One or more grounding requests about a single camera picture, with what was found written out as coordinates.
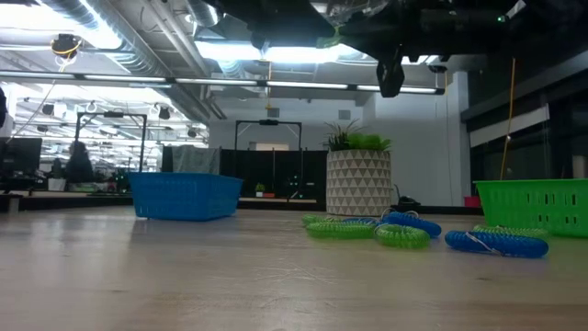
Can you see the blue plastic basket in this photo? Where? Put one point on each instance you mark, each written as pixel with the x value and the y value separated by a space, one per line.
pixel 184 197

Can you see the red bin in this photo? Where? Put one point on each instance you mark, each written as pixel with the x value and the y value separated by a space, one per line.
pixel 472 201

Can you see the black hanging spotlight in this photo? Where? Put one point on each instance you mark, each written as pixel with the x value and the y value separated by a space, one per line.
pixel 164 113

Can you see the small potted plant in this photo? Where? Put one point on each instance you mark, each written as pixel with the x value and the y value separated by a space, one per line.
pixel 260 187

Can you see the long ceiling light bar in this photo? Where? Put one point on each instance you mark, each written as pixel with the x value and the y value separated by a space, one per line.
pixel 216 82

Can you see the grey draped cloth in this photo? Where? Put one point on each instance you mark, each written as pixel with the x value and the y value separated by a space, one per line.
pixel 195 160

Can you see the black gantry frame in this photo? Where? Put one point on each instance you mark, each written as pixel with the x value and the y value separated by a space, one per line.
pixel 268 122
pixel 112 114

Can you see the black computer monitor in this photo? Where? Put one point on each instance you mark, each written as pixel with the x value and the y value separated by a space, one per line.
pixel 20 156

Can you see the succulent in triangle-patterned pot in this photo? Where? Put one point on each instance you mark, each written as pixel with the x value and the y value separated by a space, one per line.
pixel 358 184

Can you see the grey wall vent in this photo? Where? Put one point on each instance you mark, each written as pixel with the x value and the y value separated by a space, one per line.
pixel 344 114
pixel 273 112

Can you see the black partition panel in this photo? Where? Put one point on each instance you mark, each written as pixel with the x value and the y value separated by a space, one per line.
pixel 275 167

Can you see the green plastic basket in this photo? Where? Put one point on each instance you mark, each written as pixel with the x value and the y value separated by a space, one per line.
pixel 528 207

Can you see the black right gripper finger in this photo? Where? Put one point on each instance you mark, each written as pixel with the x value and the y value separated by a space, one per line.
pixel 391 76

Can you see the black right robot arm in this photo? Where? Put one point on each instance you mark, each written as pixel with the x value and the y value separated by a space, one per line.
pixel 551 27

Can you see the person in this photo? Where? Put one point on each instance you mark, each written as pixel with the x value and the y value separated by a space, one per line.
pixel 79 163

